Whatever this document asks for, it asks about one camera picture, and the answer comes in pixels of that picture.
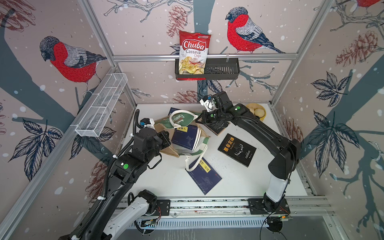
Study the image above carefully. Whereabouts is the black wire basket shelf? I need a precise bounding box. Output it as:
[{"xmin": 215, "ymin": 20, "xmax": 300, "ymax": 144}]
[{"xmin": 175, "ymin": 58, "xmax": 240, "ymax": 81}]

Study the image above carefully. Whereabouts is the jute and green canvas bag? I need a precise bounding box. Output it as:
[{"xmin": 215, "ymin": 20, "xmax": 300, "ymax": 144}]
[{"xmin": 154, "ymin": 110, "xmax": 210, "ymax": 172}]

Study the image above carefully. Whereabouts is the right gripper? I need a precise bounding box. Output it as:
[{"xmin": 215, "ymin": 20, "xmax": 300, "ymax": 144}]
[{"xmin": 192, "ymin": 110, "xmax": 224, "ymax": 126}]

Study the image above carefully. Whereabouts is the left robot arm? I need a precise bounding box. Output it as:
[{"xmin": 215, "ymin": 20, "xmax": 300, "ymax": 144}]
[{"xmin": 60, "ymin": 110, "xmax": 171, "ymax": 240}]

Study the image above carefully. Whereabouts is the white wire mesh shelf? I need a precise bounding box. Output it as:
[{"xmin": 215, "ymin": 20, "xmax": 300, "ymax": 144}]
[{"xmin": 75, "ymin": 73, "xmax": 128, "ymax": 138}]

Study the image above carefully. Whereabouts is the blue book with barcode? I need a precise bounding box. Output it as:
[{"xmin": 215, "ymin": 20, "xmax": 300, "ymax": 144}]
[{"xmin": 168, "ymin": 108, "xmax": 179, "ymax": 115}]

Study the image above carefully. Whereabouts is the brown and black book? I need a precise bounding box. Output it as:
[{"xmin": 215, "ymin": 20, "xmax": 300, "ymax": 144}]
[{"xmin": 204, "ymin": 120, "xmax": 229, "ymax": 136}]

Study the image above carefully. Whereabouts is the yellow bowl with buns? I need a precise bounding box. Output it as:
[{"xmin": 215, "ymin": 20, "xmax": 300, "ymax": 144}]
[{"xmin": 246, "ymin": 103, "xmax": 267, "ymax": 122}]

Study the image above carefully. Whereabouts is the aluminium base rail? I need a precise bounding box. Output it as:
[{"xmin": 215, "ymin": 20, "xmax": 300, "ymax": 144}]
[{"xmin": 155, "ymin": 196, "xmax": 334, "ymax": 230}]

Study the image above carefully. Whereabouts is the black book with gold title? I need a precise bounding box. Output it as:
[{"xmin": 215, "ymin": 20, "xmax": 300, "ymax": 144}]
[{"xmin": 218, "ymin": 134, "xmax": 257, "ymax": 168}]

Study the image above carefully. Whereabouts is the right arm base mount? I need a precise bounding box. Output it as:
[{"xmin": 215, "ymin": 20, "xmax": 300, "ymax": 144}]
[{"xmin": 248, "ymin": 198, "xmax": 291, "ymax": 215}]

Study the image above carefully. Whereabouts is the circuit board with wires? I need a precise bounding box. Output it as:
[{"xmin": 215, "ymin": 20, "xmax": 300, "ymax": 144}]
[{"xmin": 136, "ymin": 219, "xmax": 158, "ymax": 231}]

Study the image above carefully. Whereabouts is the red Chuba cassava chips bag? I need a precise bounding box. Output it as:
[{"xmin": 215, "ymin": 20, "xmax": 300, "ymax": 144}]
[{"xmin": 177, "ymin": 31, "xmax": 211, "ymax": 81}]

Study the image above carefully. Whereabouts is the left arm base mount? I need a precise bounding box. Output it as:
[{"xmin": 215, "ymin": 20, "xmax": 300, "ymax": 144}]
[{"xmin": 153, "ymin": 200, "xmax": 171, "ymax": 217}]

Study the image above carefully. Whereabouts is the blue book yellow label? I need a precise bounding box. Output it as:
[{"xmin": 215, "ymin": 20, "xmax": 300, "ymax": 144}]
[
  {"xmin": 171, "ymin": 125, "xmax": 201, "ymax": 151},
  {"xmin": 186, "ymin": 158, "xmax": 223, "ymax": 196}
]

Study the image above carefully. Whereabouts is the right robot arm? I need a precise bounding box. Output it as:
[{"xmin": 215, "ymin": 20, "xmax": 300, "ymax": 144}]
[{"xmin": 196, "ymin": 91, "xmax": 301, "ymax": 214}]

